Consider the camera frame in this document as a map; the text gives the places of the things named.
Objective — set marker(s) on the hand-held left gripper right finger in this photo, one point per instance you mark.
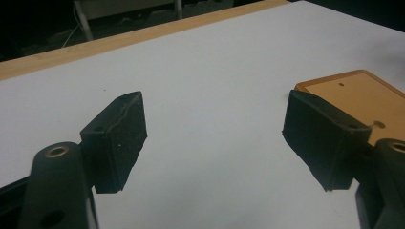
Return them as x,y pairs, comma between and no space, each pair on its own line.
321,140

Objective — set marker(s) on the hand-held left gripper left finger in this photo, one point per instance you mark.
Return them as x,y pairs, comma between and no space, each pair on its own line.
114,143

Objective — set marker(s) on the white table mat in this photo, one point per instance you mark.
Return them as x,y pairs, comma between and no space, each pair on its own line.
207,79

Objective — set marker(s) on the white metal stand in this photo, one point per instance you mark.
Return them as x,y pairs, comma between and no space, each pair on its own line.
83,20

